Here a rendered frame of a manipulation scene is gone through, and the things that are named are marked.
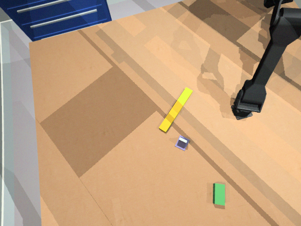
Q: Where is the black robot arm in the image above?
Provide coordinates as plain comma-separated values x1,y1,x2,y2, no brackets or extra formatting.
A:
231,0,301,120

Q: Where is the yellow bar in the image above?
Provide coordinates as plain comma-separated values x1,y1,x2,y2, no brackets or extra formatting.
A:
159,87,193,133

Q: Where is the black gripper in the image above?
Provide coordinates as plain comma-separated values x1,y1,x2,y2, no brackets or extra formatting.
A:
264,0,293,8

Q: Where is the green rectangular block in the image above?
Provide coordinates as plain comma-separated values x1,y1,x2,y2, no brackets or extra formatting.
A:
213,184,225,205

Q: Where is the purple wedge on flat base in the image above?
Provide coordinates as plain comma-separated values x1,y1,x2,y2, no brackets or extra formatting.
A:
175,135,189,151

